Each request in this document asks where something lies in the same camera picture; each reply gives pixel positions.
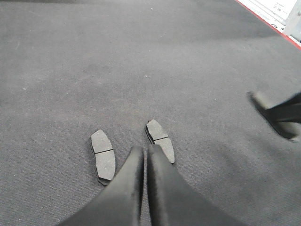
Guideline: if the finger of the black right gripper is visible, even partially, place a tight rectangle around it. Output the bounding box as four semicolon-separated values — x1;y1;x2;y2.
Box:
265;92;301;123

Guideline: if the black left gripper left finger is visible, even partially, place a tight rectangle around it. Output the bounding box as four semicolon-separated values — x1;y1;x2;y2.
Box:
59;146;144;226

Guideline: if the grey brake pad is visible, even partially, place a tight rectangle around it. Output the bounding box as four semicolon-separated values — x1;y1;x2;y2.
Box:
247;91;301;142
145;119;175;164
91;129;116;186

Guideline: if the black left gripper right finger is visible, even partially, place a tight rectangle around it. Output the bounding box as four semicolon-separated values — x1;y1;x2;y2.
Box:
147;145;243;226

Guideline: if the white board panel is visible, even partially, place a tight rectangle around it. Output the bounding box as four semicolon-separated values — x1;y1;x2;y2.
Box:
238;0;301;49

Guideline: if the dark grey conveyor belt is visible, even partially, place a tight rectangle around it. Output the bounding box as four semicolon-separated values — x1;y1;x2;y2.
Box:
0;0;301;226

